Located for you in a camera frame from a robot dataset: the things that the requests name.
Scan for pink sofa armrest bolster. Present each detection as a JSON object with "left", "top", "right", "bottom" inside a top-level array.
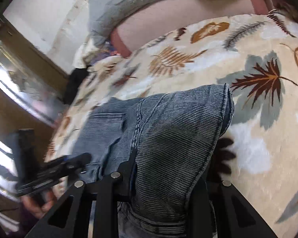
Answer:
[{"left": 109, "top": 0, "right": 268, "bottom": 58}]

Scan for white floral pillow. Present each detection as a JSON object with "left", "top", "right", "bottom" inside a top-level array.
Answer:
[{"left": 72, "top": 37, "right": 101, "bottom": 69}]

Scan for grey-blue denim pants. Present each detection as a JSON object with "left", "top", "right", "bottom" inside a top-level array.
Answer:
[{"left": 72, "top": 84, "right": 234, "bottom": 237}]

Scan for wooden door with glass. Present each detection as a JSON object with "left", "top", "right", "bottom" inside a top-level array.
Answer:
[{"left": 0, "top": 18, "right": 67, "bottom": 230}]

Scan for leaf-print fleece blanket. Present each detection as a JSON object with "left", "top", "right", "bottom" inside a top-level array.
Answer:
[{"left": 45, "top": 12, "right": 298, "bottom": 237}]

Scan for person's left hand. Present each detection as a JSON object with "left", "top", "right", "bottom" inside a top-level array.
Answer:
[{"left": 20, "top": 190, "right": 57, "bottom": 219}]

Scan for black garment at sofa end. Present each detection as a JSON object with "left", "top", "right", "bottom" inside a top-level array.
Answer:
[{"left": 63, "top": 68, "right": 89, "bottom": 105}]

